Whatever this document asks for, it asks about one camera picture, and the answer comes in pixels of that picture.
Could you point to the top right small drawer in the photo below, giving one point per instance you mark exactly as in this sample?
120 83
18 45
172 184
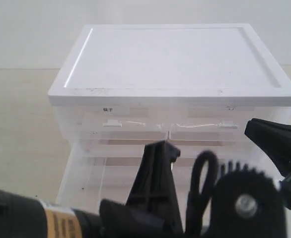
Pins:
205 124

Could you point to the wide clear drawer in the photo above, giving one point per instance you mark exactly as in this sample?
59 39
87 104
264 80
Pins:
88 177

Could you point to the small drawer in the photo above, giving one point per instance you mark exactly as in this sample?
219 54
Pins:
205 124
119 125

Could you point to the white translucent drawer cabinet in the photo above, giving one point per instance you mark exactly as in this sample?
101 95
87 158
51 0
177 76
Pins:
165 67

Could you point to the top left small drawer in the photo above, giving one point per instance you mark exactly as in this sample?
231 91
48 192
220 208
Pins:
119 125

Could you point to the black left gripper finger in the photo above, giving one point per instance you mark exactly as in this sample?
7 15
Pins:
153 190

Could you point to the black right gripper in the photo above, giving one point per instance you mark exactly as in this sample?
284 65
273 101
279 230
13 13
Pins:
274 139

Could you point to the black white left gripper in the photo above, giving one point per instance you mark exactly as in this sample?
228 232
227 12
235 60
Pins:
240 203

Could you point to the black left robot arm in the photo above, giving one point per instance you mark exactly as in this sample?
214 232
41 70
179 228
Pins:
23 217

